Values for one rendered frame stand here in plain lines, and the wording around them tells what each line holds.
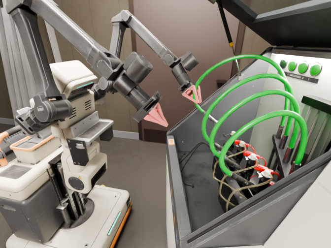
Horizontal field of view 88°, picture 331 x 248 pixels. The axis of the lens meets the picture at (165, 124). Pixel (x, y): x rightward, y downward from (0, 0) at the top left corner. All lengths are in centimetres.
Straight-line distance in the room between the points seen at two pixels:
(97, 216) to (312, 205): 135
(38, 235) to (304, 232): 135
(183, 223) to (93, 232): 95
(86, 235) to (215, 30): 226
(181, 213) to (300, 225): 33
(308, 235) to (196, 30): 208
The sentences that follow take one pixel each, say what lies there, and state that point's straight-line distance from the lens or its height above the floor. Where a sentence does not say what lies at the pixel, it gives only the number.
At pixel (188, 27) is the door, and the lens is 229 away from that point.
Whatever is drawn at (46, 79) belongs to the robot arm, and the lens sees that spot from 77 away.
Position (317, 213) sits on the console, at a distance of 50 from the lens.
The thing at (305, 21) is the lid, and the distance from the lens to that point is 79.
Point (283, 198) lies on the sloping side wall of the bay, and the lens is 50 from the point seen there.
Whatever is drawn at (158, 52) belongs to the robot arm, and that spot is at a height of 142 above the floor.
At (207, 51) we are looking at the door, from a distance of 227.
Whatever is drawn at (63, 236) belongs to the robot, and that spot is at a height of 28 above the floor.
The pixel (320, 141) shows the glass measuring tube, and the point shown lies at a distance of 80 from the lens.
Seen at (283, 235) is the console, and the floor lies 105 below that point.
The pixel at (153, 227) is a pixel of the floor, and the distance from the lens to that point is 176.
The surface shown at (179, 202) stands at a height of 95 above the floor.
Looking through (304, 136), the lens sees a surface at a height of 125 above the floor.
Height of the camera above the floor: 147
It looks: 26 degrees down
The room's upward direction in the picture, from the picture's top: straight up
